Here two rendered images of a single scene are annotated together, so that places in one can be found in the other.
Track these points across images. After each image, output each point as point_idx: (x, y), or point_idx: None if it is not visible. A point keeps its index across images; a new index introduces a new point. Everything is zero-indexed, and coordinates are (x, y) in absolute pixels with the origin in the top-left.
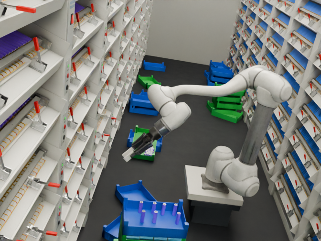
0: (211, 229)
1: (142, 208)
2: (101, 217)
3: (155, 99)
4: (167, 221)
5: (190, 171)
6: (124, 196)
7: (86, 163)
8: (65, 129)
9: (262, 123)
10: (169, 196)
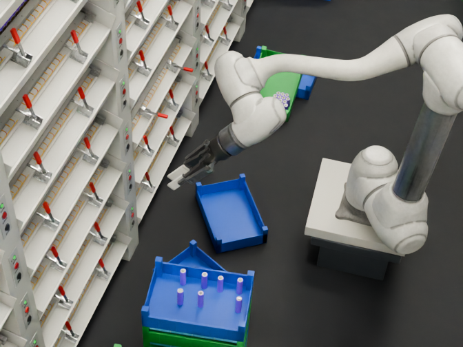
0: (349, 284)
1: (184, 279)
2: (161, 244)
3: (224, 87)
4: (224, 306)
5: (326, 175)
6: (156, 259)
7: (111, 183)
8: (8, 215)
9: (430, 139)
10: (293, 206)
